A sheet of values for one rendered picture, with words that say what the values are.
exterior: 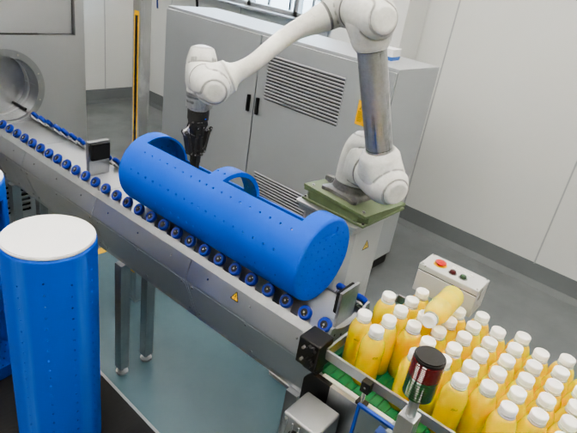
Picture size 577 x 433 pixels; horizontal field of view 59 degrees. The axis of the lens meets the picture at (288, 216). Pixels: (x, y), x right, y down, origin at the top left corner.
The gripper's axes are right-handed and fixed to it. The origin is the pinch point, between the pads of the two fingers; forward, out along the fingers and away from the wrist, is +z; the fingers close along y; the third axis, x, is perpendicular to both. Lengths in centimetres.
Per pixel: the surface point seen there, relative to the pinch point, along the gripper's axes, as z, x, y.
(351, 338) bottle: 19, 83, 14
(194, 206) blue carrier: 6.7, 16.5, 13.9
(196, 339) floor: 120, -28, -35
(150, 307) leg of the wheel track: 86, -31, -7
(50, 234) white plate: 16, -7, 51
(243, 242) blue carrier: 9.3, 40.0, 14.3
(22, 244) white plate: 16, -6, 60
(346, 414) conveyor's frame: 35, 91, 23
